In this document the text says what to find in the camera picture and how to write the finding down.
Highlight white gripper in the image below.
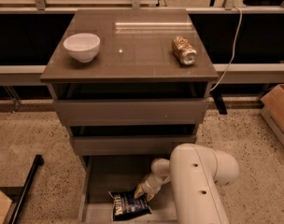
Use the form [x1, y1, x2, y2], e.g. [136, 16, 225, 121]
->
[134, 173, 170, 202]

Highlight blue chip bag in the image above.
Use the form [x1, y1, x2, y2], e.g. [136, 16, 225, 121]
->
[110, 190, 151, 221]

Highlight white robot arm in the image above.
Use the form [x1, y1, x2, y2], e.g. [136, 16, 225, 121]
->
[135, 143, 239, 224]

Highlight bottom open grey drawer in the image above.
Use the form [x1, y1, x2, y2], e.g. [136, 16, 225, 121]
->
[78, 155, 178, 224]

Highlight middle grey drawer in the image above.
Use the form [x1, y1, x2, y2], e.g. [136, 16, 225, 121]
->
[70, 135, 196, 156]

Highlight top grey drawer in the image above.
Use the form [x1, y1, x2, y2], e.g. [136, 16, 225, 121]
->
[53, 99, 208, 126]

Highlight grey drawer cabinet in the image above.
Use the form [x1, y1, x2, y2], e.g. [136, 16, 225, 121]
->
[39, 8, 220, 224]

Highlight black pole on floor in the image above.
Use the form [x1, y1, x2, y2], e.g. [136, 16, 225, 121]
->
[8, 155, 44, 224]

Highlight crushed gold soda can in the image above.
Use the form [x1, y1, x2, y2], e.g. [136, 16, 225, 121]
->
[172, 35, 197, 65]

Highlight cardboard box right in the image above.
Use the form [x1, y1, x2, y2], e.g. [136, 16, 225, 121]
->
[261, 84, 284, 146]

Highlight white ceramic bowl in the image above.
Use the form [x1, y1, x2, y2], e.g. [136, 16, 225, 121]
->
[64, 33, 100, 63]

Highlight black bracket behind cabinet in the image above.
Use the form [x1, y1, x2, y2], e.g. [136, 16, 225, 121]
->
[211, 88, 227, 115]

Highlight white cable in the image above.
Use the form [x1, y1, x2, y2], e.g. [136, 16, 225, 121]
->
[209, 6, 244, 92]

